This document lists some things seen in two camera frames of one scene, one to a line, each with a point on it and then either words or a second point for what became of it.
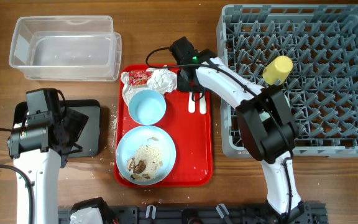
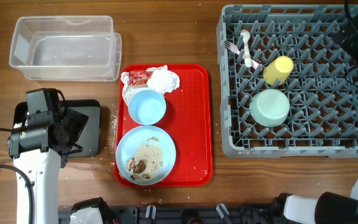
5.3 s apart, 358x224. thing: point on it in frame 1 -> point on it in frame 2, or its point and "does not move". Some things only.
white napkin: x=162 y=79 does not move
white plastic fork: x=191 y=103 -> x=233 y=48
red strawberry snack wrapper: x=138 y=78 does not move
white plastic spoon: x=202 y=107 -> x=246 y=35
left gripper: x=74 y=119 does not move
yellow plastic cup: x=278 y=68 does not move
